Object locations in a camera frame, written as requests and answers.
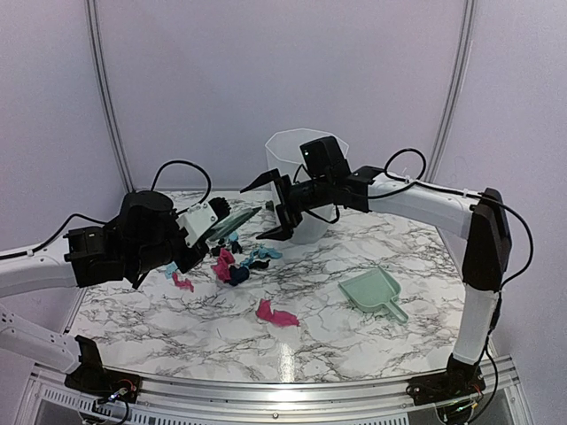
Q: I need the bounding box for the green hand brush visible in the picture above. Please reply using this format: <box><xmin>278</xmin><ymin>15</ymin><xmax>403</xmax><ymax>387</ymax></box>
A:
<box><xmin>208</xmin><ymin>206</ymin><xmax>261</xmax><ymax>241</ymax></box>

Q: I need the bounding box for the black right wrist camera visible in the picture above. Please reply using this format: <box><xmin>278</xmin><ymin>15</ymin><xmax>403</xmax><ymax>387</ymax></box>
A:
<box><xmin>299</xmin><ymin>135</ymin><xmax>351</xmax><ymax>180</ymax></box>

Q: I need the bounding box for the blue twisted paper scrap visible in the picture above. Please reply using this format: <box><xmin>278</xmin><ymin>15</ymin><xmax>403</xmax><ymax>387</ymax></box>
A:
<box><xmin>249</xmin><ymin>245</ymin><xmax>283</xmax><ymax>262</ymax></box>

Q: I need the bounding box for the aluminium front frame rail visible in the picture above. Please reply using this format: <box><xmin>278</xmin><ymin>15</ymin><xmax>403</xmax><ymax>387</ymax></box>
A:
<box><xmin>14</xmin><ymin>357</ymin><xmax>533</xmax><ymax>424</ymax></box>

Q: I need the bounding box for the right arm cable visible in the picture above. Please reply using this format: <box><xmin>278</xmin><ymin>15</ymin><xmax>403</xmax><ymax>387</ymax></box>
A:
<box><xmin>384</xmin><ymin>148</ymin><xmax>535</xmax><ymax>399</ymax></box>

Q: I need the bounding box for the translucent white waste bin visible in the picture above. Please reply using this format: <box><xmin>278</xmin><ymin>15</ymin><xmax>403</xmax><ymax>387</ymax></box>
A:
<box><xmin>263</xmin><ymin>128</ymin><xmax>351</xmax><ymax>244</ymax></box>

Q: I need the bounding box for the green plastic dustpan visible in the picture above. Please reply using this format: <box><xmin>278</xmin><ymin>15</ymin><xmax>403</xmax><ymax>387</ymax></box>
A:
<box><xmin>338</xmin><ymin>267</ymin><xmax>408</xmax><ymax>325</ymax></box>

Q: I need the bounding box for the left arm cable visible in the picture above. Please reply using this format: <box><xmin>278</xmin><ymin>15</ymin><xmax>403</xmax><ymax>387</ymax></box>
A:
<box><xmin>0</xmin><ymin>159</ymin><xmax>213</xmax><ymax>262</ymax></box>

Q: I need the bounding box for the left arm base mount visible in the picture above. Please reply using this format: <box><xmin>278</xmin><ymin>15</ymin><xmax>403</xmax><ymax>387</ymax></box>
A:
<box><xmin>64</xmin><ymin>336</ymin><xmax>142</xmax><ymax>403</ymax></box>

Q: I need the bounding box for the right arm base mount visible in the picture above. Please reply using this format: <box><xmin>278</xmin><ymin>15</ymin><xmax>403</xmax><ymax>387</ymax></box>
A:
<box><xmin>406</xmin><ymin>355</ymin><xmax>486</xmax><ymax>406</ymax></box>

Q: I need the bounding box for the navy blue paper scrap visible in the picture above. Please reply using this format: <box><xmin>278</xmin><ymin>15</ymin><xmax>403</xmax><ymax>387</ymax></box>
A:
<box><xmin>225</xmin><ymin>266</ymin><xmax>250</xmax><ymax>287</ymax></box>

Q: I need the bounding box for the large pink paper scrap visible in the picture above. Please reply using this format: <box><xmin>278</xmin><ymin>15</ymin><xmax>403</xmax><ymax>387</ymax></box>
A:
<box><xmin>256</xmin><ymin>299</ymin><xmax>299</xmax><ymax>328</ymax></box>

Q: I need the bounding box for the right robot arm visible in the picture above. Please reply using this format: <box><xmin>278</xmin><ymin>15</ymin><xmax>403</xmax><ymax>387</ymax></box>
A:
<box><xmin>244</xmin><ymin>166</ymin><xmax>512</xmax><ymax>397</ymax></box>

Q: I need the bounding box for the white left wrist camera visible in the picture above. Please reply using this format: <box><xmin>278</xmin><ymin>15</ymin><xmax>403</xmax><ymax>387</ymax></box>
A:
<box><xmin>176</xmin><ymin>202</ymin><xmax>219</xmax><ymax>248</ymax></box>

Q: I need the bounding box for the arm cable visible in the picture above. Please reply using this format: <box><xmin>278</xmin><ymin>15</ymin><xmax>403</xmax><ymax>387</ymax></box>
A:
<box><xmin>384</xmin><ymin>148</ymin><xmax>535</xmax><ymax>399</ymax></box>
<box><xmin>0</xmin><ymin>159</ymin><xmax>213</xmax><ymax>262</ymax></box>

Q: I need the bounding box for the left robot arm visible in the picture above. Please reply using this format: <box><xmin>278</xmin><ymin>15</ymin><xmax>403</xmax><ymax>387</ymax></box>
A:
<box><xmin>1</xmin><ymin>190</ymin><xmax>230</xmax><ymax>394</ymax></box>

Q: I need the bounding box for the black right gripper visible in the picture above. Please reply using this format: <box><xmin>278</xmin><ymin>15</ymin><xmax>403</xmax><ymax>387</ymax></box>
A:
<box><xmin>248</xmin><ymin>168</ymin><xmax>332</xmax><ymax>239</ymax></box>

